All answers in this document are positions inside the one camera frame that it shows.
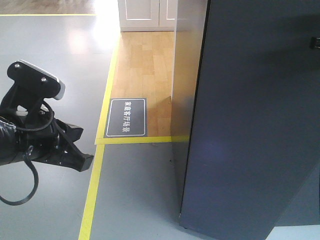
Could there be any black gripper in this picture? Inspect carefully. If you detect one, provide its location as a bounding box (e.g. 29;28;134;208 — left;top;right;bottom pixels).
14;101;94;172

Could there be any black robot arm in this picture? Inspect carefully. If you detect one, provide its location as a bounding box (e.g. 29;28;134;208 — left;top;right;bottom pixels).
0;101;94;172

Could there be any dark grey fridge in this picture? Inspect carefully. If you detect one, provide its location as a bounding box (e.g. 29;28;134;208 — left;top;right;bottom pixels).
180;0;320;240

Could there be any dark floor sign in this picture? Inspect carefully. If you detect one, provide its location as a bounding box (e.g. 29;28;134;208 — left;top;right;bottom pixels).
104;98;148;138

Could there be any white double door wardrobe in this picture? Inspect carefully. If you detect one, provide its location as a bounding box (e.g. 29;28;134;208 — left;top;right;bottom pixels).
118;0;178;32

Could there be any black cable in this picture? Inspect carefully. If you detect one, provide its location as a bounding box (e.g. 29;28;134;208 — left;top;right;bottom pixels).
0;99;55;206

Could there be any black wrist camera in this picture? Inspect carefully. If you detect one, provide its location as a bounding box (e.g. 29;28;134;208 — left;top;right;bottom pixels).
0;60;66;114

